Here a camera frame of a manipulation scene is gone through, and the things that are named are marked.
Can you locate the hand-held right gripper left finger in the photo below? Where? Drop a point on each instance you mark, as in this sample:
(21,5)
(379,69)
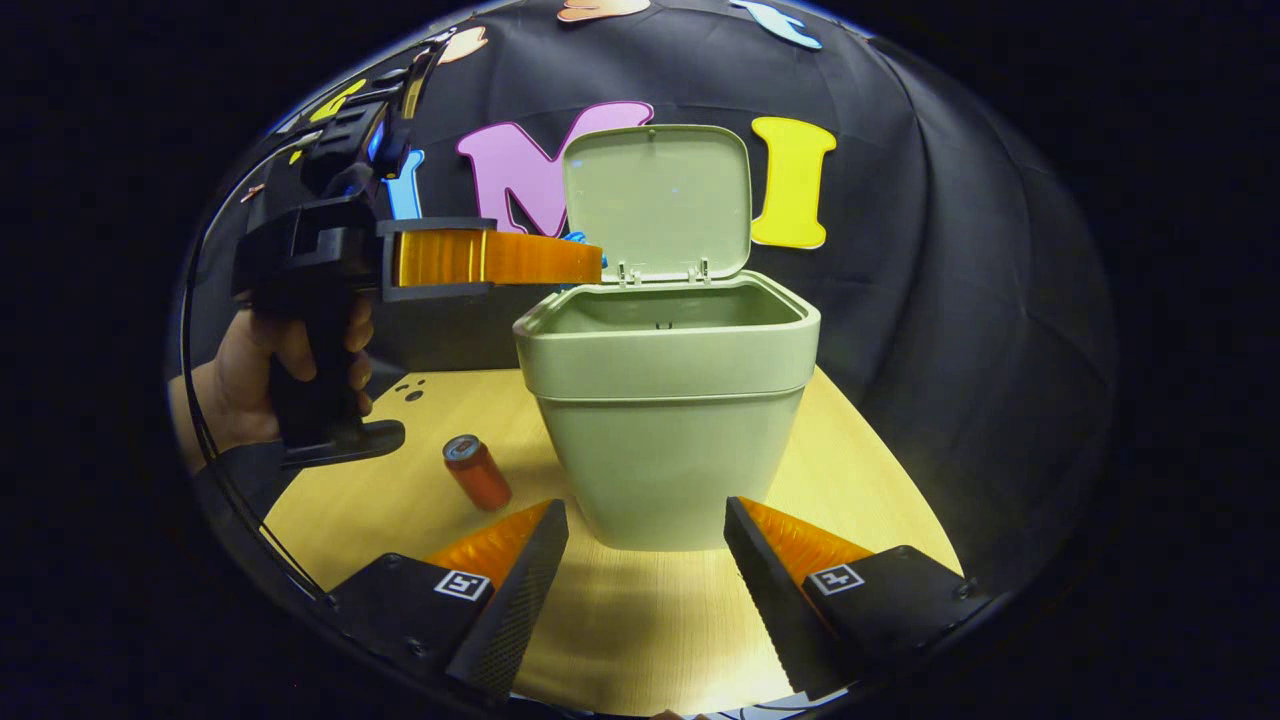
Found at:
(520,600)

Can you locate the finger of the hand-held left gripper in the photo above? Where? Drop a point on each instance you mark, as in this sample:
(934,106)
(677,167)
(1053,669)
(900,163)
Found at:
(520,262)

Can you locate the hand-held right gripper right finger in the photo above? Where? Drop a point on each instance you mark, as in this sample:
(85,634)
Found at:
(765,590)

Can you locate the blue paper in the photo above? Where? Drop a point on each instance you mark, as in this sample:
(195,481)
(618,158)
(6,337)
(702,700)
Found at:
(580,240)

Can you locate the orange pop can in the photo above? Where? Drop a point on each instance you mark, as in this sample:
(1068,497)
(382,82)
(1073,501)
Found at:
(482,478)

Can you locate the green desktop garbage bin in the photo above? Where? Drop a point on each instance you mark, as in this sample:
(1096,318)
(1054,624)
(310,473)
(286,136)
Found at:
(670,440)

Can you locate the wooden desktop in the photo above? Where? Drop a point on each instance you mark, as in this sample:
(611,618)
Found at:
(620,620)

